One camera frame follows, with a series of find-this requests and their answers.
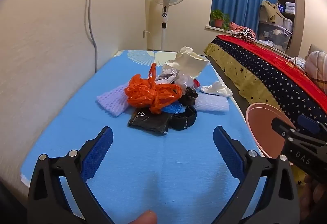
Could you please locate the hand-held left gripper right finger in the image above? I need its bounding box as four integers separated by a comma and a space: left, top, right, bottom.
213, 126, 300, 224

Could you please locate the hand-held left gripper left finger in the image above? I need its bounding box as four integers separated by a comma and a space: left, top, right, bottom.
28, 126, 114, 224

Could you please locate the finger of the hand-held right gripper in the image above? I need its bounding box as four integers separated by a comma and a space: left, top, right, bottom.
297, 114, 327, 137
271, 117, 301, 142

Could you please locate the pink plastic bin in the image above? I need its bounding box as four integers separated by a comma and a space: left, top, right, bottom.
246, 102, 298, 159

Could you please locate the black elastic band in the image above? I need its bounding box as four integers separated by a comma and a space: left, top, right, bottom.
167, 106, 198, 130

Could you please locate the purple foam net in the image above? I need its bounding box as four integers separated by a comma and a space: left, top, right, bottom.
96, 84, 133, 117

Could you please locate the black plastic pouch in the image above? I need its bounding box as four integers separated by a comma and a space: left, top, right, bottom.
128, 108, 170, 135

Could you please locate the white tissue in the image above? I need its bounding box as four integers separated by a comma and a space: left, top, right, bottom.
200, 81, 233, 98

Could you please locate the black wrapper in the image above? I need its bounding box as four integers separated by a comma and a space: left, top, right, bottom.
180, 87, 199, 105

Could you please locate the blue plastic bag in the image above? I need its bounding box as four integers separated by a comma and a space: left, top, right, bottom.
161, 101, 187, 114

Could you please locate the orange plastic bag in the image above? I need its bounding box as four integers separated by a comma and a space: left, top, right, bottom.
124, 63, 182, 114

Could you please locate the clear plastic bag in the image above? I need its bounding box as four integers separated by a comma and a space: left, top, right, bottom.
175, 71, 198, 90

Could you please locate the cream paper bag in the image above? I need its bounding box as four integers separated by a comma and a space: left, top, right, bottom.
165, 46, 210, 79

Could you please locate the silver wrapper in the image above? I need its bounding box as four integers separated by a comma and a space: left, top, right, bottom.
157, 65, 179, 84

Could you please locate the person's right hand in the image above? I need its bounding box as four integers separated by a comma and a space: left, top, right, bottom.
298, 175, 327, 218

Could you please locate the person's left hand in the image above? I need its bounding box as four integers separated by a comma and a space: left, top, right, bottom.
127, 210, 158, 224

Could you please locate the blue bird print tablecloth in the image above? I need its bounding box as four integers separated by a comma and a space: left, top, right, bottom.
20, 50, 266, 224

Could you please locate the plaid pillow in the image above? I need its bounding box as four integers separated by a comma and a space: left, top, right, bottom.
304, 50, 327, 82

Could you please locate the light blue striped cloth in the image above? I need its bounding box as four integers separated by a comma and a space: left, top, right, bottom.
289, 56, 307, 69

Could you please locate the bed with red blanket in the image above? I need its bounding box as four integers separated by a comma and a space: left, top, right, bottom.
206, 37, 327, 186

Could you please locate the clear plastic storage box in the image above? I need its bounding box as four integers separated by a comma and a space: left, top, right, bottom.
257, 21, 293, 52

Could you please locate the black white striped cloth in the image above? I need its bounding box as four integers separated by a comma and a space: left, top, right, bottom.
231, 28, 256, 43

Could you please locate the grey plastic container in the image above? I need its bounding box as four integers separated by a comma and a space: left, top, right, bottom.
283, 18, 295, 32

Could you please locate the pink folded cloth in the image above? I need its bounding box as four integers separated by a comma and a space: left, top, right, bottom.
228, 21, 256, 35

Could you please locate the khaki jacket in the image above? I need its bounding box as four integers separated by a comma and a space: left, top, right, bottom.
261, 0, 286, 24

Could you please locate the potted green plant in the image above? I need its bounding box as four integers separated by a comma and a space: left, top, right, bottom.
210, 9, 232, 30

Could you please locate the grey wall cable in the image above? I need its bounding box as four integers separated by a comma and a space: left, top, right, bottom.
84, 0, 99, 73

